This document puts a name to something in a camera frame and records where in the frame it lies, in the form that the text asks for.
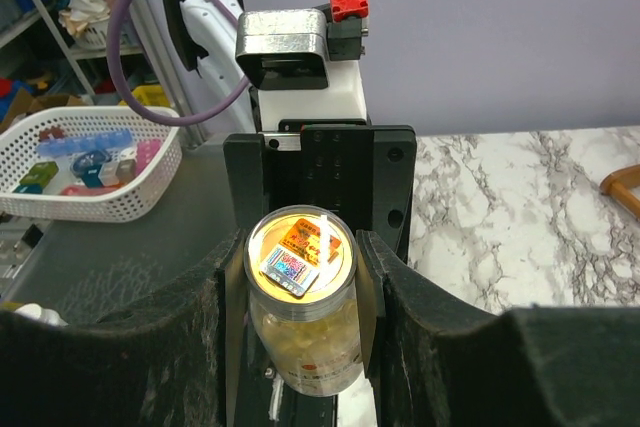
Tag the clear pill bottle gold lid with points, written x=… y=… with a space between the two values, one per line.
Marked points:
x=305 y=297

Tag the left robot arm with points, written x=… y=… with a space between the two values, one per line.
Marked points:
x=204 y=34

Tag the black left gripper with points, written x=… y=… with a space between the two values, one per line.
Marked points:
x=361 y=172

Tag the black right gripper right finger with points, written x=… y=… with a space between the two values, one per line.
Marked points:
x=435 y=360

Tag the white perforated plastic basket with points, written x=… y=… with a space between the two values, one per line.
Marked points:
x=89 y=164

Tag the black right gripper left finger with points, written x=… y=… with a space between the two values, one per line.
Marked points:
x=158 y=361

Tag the wooden three-tier shelf rack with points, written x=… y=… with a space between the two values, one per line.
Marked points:
x=620 y=184

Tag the metal storage shelving unit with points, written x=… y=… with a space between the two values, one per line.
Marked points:
x=142 y=45

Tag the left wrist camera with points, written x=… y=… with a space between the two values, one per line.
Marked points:
x=304 y=64

